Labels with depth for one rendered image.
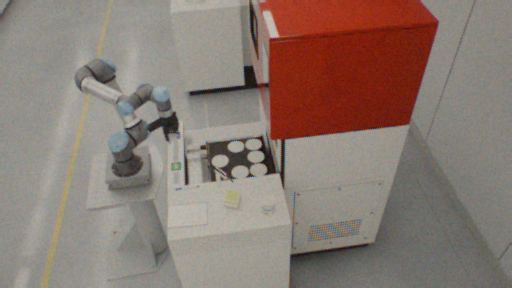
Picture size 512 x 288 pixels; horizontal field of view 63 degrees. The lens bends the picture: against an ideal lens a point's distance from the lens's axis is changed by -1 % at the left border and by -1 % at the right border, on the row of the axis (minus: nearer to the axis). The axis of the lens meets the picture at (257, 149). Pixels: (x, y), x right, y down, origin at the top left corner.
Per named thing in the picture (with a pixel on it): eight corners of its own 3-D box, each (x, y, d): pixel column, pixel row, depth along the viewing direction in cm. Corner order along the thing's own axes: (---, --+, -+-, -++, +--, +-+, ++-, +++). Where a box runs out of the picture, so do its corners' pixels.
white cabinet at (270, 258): (265, 196, 346) (263, 121, 289) (288, 308, 279) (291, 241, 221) (188, 206, 342) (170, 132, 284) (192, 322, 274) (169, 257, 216)
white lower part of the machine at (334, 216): (342, 167, 366) (354, 92, 308) (373, 249, 308) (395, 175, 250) (261, 178, 360) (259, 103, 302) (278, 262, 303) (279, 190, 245)
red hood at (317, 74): (361, 44, 278) (376, -48, 236) (409, 124, 222) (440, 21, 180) (249, 56, 273) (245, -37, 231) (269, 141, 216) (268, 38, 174)
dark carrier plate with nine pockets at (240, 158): (262, 136, 266) (262, 136, 266) (271, 177, 242) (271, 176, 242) (208, 143, 264) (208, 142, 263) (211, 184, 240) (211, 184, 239)
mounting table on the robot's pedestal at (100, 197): (93, 222, 248) (85, 209, 239) (98, 168, 279) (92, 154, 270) (168, 210, 253) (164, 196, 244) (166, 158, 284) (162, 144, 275)
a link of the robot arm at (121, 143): (108, 156, 244) (101, 139, 235) (126, 142, 252) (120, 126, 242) (122, 164, 239) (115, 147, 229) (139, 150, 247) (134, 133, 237)
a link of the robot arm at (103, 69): (128, 148, 251) (77, 66, 226) (146, 134, 259) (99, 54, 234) (138, 149, 243) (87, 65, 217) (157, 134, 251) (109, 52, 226)
